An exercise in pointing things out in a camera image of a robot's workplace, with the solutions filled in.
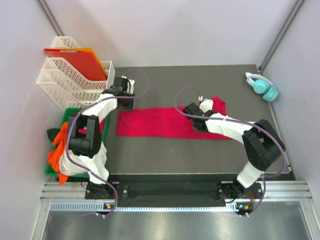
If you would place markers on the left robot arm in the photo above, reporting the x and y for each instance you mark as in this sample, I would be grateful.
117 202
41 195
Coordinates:
84 145

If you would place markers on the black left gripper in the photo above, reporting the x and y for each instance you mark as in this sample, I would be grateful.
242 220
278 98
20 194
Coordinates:
128 107

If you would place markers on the red t-shirt in bin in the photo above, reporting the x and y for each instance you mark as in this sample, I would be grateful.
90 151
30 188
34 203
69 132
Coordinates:
101 125

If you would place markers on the teal white headphones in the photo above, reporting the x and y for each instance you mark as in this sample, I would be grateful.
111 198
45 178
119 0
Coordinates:
262 86

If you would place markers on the orange t-shirt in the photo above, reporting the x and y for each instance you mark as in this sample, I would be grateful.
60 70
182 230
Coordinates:
55 155

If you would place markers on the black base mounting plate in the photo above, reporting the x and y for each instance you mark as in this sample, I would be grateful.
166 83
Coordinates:
178 190

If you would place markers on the green plastic bin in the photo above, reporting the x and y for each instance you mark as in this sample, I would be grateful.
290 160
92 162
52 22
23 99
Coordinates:
49 171

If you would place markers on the red t-shirt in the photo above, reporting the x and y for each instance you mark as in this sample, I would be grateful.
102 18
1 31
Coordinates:
163 122
101 125

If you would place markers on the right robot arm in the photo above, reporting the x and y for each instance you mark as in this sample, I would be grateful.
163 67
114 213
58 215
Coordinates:
261 143

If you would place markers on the red orange folder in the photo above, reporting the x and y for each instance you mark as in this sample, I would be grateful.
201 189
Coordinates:
84 60

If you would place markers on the dark green cloth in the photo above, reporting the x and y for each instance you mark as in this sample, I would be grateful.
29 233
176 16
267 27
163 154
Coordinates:
52 133

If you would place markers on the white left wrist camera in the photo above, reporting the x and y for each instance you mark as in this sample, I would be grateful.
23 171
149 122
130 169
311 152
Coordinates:
130 85

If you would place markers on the slotted cable duct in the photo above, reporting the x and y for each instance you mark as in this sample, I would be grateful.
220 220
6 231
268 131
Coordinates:
91 206

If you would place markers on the white t-shirt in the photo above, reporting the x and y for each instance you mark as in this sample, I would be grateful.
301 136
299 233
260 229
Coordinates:
80 164

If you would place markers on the white perforated file rack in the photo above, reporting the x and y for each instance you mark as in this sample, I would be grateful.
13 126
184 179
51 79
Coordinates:
67 87

